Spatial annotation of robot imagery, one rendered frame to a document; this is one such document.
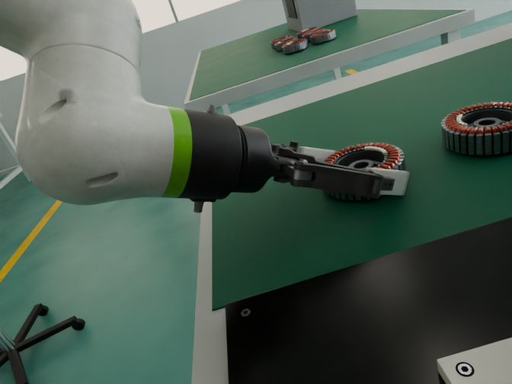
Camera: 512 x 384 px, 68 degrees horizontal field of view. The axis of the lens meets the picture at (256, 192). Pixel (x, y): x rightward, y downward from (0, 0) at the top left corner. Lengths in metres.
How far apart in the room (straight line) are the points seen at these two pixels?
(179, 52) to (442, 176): 4.21
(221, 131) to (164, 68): 4.27
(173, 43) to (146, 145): 4.27
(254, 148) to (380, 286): 0.18
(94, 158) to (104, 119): 0.03
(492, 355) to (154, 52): 4.50
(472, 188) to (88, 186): 0.41
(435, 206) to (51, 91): 0.41
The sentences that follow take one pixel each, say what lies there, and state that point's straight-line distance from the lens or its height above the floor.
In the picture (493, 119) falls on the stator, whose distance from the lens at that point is 0.62.
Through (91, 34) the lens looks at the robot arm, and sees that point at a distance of 0.39.
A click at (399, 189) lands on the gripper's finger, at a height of 0.76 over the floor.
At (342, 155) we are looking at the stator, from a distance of 0.56.
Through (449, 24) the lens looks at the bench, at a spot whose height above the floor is 0.72.
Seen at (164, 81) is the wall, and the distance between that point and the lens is 4.67.
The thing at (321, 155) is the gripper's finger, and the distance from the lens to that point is 0.58.
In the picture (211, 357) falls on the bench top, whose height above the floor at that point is 0.75.
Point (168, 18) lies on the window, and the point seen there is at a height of 1.05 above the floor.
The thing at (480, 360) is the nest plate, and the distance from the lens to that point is 0.30.
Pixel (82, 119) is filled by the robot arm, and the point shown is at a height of 0.97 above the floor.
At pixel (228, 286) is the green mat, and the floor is 0.75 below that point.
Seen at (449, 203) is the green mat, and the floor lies 0.75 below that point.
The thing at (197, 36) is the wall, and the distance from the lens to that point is 4.58.
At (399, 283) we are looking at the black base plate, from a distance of 0.36.
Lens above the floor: 1.02
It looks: 26 degrees down
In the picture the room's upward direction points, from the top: 19 degrees counter-clockwise
